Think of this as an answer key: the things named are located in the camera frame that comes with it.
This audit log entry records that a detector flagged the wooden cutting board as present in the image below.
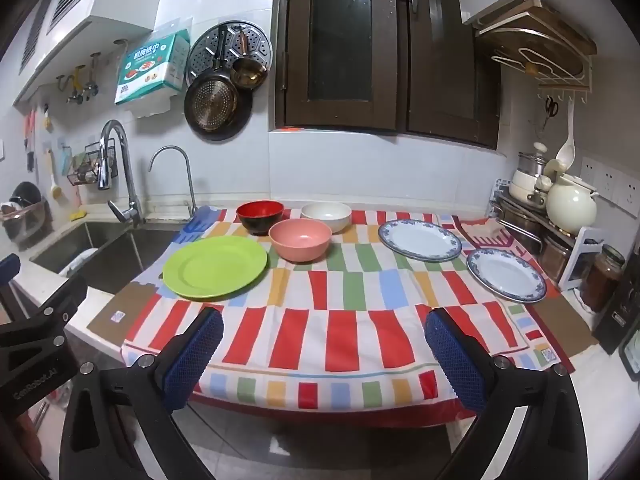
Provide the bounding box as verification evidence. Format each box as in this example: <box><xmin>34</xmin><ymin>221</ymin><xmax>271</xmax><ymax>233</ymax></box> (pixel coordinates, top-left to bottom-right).
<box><xmin>477</xmin><ymin>0</ymin><xmax>598</xmax><ymax>78</ymax></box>

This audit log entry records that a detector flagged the tall chrome faucet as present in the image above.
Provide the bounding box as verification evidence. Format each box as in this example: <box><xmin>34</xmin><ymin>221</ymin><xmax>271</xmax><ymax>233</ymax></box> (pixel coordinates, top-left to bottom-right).
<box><xmin>97</xmin><ymin>120</ymin><xmax>146</xmax><ymax>226</ymax></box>

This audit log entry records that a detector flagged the hanging metal utensil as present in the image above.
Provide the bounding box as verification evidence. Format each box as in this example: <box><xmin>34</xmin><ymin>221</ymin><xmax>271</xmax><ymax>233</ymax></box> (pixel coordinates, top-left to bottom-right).
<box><xmin>82</xmin><ymin>52</ymin><xmax>101</xmax><ymax>98</ymax></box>

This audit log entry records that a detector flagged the white wall outlet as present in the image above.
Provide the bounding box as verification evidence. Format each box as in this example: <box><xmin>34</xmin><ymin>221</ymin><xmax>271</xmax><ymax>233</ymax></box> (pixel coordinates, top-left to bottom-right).
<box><xmin>580</xmin><ymin>156</ymin><xmax>640</xmax><ymax>211</ymax></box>

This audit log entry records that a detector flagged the white ladle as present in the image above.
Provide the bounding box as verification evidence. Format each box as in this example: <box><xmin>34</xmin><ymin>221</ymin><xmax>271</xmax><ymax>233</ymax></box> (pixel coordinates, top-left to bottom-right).
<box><xmin>556</xmin><ymin>105</ymin><xmax>577</xmax><ymax>171</ymax></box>

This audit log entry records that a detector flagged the dark wooden window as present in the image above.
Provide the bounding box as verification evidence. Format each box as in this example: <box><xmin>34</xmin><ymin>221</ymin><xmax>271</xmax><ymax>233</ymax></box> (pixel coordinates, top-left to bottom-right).
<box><xmin>274</xmin><ymin>0</ymin><xmax>501</xmax><ymax>150</ymax></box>

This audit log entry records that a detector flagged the large steel pot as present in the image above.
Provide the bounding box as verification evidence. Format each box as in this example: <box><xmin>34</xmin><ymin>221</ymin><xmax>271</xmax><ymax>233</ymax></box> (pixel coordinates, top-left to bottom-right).
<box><xmin>500</xmin><ymin>205</ymin><xmax>546</xmax><ymax>256</ymax></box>

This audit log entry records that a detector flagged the white bowl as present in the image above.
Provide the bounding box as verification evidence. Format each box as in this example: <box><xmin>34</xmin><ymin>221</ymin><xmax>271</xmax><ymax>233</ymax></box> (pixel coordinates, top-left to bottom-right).
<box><xmin>300</xmin><ymin>202</ymin><xmax>352</xmax><ymax>234</ymax></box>

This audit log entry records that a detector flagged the black wire basket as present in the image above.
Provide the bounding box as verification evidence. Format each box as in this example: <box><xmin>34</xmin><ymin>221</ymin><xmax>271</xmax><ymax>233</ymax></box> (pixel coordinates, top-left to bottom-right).
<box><xmin>67</xmin><ymin>142</ymin><xmax>126</xmax><ymax>186</ymax></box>

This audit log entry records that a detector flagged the small brass saucepan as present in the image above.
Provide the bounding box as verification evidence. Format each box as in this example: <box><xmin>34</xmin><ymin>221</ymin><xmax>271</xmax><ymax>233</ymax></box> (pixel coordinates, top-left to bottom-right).
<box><xmin>230</xmin><ymin>30</ymin><xmax>269</xmax><ymax>91</ymax></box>

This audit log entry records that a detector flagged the thin gooseneck faucet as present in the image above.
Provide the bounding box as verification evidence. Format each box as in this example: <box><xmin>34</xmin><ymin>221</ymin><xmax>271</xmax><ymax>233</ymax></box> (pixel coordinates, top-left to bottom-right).
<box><xmin>148</xmin><ymin>145</ymin><xmax>198</xmax><ymax>218</ymax></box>

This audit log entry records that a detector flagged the black frying pan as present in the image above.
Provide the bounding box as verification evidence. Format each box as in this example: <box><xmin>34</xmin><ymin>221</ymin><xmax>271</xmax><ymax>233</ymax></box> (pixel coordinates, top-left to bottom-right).
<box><xmin>183</xmin><ymin>27</ymin><xmax>253</xmax><ymax>142</ymax></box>

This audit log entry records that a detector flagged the brown cardboard sheet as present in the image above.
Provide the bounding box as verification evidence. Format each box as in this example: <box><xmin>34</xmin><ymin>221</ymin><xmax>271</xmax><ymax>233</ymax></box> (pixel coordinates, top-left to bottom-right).
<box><xmin>87</xmin><ymin>282</ymin><xmax>161</xmax><ymax>348</ymax></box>
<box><xmin>532</xmin><ymin>292</ymin><xmax>601</xmax><ymax>356</ymax></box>

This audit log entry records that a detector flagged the white wire wall rack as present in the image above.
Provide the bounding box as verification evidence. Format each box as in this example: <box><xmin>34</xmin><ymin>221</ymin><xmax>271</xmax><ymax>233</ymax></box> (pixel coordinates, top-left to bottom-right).
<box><xmin>490</xmin><ymin>45</ymin><xmax>593</xmax><ymax>106</ymax></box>

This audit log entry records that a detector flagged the red patterned cloth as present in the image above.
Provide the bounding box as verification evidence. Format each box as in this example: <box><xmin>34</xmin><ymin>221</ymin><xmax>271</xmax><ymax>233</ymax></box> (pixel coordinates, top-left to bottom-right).
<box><xmin>190</xmin><ymin>214</ymin><xmax>578</xmax><ymax>428</ymax></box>

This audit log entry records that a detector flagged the steel kitchen sink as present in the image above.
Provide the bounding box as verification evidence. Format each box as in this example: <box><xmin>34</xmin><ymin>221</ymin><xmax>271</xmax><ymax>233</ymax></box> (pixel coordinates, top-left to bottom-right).
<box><xmin>30</xmin><ymin>220</ymin><xmax>196</xmax><ymax>296</ymax></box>

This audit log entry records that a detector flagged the blue floral plate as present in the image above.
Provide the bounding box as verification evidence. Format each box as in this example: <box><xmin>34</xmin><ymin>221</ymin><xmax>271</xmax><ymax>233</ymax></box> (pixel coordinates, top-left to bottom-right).
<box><xmin>377</xmin><ymin>219</ymin><xmax>463</xmax><ymax>262</ymax></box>
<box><xmin>466</xmin><ymin>248</ymin><xmax>548</xmax><ymax>304</ymax></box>

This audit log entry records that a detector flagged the green plate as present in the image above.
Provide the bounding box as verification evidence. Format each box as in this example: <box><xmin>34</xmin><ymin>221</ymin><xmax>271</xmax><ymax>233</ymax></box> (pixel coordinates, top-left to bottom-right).
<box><xmin>162</xmin><ymin>236</ymin><xmax>268</xmax><ymax>302</ymax></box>

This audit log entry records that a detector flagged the white plastic stand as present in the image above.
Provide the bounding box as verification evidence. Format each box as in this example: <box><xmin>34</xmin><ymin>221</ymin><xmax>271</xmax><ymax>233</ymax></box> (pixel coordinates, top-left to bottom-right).
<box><xmin>559</xmin><ymin>227</ymin><xmax>608</xmax><ymax>291</ymax></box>

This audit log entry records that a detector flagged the small white pot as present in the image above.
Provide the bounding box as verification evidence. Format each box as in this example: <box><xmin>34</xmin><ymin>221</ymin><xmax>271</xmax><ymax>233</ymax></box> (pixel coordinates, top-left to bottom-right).
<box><xmin>509</xmin><ymin>169</ymin><xmax>546</xmax><ymax>203</ymax></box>

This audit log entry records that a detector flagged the glass jar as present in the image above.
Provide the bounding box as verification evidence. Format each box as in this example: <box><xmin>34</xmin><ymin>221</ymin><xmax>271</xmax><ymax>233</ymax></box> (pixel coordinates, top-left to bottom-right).
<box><xmin>580</xmin><ymin>245</ymin><xmax>626</xmax><ymax>313</ymax></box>

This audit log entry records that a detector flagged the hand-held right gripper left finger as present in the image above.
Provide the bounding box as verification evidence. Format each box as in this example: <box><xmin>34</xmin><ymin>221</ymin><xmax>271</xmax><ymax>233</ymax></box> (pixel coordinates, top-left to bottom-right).
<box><xmin>59</xmin><ymin>306</ymin><xmax>226</xmax><ymax>480</ymax></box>

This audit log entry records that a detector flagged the cream ceramic pot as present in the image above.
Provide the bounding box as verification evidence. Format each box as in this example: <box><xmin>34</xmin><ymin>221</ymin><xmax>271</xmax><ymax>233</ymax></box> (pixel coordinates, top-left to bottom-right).
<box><xmin>545</xmin><ymin>172</ymin><xmax>599</xmax><ymax>236</ymax></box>

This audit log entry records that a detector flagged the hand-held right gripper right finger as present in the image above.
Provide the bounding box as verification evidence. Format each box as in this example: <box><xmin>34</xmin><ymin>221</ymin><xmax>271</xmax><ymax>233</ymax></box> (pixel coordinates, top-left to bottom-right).
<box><xmin>424</xmin><ymin>307</ymin><xmax>588</xmax><ymax>480</ymax></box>

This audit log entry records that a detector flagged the white dish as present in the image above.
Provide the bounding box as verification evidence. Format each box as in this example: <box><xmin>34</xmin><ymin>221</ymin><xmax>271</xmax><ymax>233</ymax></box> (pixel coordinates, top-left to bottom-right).
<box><xmin>60</xmin><ymin>247</ymin><xmax>98</xmax><ymax>278</ymax></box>

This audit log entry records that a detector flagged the metal shelf rack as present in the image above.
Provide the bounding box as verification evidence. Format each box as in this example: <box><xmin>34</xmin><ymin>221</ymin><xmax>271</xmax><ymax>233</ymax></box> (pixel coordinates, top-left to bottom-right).
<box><xmin>490</xmin><ymin>192</ymin><xmax>576</xmax><ymax>281</ymax></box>

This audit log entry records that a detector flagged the pink bowl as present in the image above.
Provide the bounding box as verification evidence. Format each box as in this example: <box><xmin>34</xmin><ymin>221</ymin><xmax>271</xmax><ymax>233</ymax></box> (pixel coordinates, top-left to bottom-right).
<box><xmin>268</xmin><ymin>218</ymin><xmax>333</xmax><ymax>262</ymax></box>

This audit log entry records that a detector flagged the steel pot with lid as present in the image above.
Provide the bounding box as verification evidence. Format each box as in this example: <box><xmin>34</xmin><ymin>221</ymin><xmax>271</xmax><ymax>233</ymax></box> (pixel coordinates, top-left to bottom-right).
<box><xmin>517</xmin><ymin>142</ymin><xmax>548</xmax><ymax>176</ymax></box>

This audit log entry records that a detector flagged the yellow dish brush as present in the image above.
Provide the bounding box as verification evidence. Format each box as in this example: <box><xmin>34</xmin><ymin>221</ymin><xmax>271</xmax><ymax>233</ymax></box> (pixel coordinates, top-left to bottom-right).
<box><xmin>42</xmin><ymin>142</ymin><xmax>63</xmax><ymax>201</ymax></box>

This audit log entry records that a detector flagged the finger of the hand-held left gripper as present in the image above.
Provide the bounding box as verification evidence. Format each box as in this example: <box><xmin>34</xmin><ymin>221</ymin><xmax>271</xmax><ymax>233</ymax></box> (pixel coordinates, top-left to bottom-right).
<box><xmin>0</xmin><ymin>287</ymin><xmax>87</xmax><ymax>356</ymax></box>
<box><xmin>0</xmin><ymin>254</ymin><xmax>22</xmax><ymax>321</ymax></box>

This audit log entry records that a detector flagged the red bowl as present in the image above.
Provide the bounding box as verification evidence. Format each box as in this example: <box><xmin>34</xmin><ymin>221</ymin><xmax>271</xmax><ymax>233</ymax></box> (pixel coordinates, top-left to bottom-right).
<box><xmin>236</xmin><ymin>200</ymin><xmax>286</xmax><ymax>237</ymax></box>

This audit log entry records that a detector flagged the teal paper towel pack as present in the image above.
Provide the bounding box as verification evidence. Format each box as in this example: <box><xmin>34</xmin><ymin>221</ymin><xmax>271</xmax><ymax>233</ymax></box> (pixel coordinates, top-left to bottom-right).
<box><xmin>114</xmin><ymin>29</ymin><xmax>192</xmax><ymax>106</ymax></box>

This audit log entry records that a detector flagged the colourful striped cloth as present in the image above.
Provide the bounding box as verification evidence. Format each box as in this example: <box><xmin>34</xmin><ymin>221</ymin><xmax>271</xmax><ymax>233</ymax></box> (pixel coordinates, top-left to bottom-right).
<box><xmin>121</xmin><ymin>205</ymin><xmax>576</xmax><ymax>413</ymax></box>

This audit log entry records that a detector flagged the black appliance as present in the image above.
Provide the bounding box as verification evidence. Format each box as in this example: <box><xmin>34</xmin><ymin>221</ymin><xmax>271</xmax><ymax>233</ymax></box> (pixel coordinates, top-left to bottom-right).
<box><xmin>592</xmin><ymin>265</ymin><xmax>640</xmax><ymax>356</ymax></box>

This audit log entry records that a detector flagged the round metal steamer tray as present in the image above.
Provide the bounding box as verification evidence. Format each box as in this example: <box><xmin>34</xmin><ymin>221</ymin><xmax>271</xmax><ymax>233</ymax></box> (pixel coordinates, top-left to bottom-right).
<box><xmin>186</xmin><ymin>21</ymin><xmax>273</xmax><ymax>88</ymax></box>

